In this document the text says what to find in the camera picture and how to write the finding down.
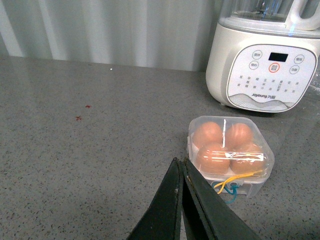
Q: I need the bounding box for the clear plastic bag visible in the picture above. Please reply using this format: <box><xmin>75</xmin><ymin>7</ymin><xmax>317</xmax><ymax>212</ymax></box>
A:
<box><xmin>309</xmin><ymin>81</ymin><xmax>320</xmax><ymax>95</ymax></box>

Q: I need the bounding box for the clear plastic egg box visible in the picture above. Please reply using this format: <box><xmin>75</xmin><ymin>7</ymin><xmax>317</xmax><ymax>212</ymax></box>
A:
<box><xmin>187</xmin><ymin>115</ymin><xmax>275</xmax><ymax>197</ymax></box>

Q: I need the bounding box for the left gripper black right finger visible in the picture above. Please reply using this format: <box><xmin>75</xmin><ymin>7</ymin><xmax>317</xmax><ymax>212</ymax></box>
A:
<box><xmin>178</xmin><ymin>158</ymin><xmax>260</xmax><ymax>240</ymax></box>

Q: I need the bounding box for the yellow and blue string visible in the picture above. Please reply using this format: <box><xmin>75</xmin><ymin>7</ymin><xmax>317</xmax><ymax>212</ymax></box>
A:
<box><xmin>213</xmin><ymin>169</ymin><xmax>265</xmax><ymax>204</ymax></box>

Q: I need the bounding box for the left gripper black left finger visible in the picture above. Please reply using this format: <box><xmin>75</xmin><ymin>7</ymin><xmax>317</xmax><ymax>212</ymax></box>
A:
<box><xmin>127</xmin><ymin>157</ymin><xmax>184</xmax><ymax>240</ymax></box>

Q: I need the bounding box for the white Joyoung blender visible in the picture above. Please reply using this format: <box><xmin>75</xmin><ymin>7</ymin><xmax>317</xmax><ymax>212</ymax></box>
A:
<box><xmin>205</xmin><ymin>0</ymin><xmax>320</xmax><ymax>113</ymax></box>

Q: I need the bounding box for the brown egg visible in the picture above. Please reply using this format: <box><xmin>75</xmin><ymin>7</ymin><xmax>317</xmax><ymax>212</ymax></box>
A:
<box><xmin>195</xmin><ymin>142</ymin><xmax>230</xmax><ymax>175</ymax></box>
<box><xmin>192</xmin><ymin>121</ymin><xmax>223</xmax><ymax>148</ymax></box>
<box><xmin>225</xmin><ymin>123</ymin><xmax>253</xmax><ymax>149</ymax></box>
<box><xmin>230</xmin><ymin>142</ymin><xmax>266</xmax><ymax>175</ymax></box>

